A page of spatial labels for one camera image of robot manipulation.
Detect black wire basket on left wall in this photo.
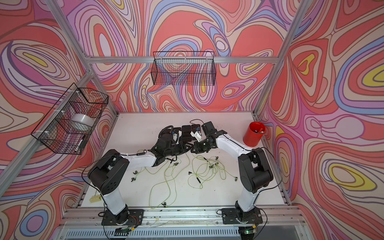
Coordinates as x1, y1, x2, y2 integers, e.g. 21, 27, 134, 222
31, 84, 109, 155

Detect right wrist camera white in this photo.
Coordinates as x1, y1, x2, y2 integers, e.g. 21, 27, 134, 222
191, 131, 203, 142

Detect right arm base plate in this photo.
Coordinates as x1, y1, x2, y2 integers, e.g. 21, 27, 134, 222
220, 208, 264, 226

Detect white tape roll in basket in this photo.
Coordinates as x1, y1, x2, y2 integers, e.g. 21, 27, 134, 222
70, 114, 95, 132

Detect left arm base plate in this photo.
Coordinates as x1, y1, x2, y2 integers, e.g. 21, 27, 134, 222
102, 209, 144, 227

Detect yellow binder clip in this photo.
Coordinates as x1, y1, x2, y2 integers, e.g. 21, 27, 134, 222
89, 195, 102, 203

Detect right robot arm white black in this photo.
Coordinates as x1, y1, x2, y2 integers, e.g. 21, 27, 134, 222
191, 122, 274, 224

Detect black phone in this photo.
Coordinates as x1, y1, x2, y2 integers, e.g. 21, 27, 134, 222
172, 127, 182, 144
191, 124, 202, 135
182, 125, 192, 143

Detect red cylindrical cup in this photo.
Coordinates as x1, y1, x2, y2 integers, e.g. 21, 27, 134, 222
243, 122, 266, 147

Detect black wire basket on back wall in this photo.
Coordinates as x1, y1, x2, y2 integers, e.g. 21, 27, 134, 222
151, 50, 217, 86

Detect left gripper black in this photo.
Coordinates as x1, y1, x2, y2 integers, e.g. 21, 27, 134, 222
163, 141, 194, 158

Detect black wire basket on wall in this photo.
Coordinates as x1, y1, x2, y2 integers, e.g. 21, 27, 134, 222
31, 84, 109, 155
151, 50, 217, 86

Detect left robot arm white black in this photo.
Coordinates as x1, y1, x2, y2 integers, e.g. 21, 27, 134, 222
88, 126, 193, 226

